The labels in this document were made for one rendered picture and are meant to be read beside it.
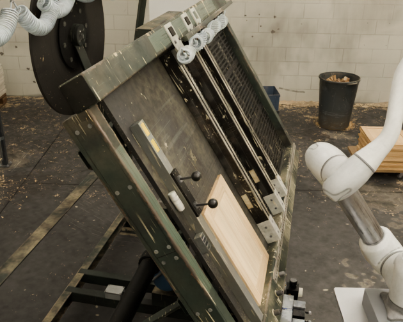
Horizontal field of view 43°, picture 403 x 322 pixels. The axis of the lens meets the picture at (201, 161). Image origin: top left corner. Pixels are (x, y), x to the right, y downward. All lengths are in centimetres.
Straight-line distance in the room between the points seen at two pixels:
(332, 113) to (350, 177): 470
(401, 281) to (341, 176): 60
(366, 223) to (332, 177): 41
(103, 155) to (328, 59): 614
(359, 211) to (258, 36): 533
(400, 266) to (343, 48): 552
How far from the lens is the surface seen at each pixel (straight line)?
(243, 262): 226
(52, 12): 232
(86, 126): 163
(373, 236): 236
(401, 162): 551
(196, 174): 181
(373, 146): 197
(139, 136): 185
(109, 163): 165
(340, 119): 666
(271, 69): 747
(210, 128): 242
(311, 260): 413
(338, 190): 194
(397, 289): 236
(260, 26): 732
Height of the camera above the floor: 236
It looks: 25 degrees down
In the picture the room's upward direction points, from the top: 1 degrees clockwise
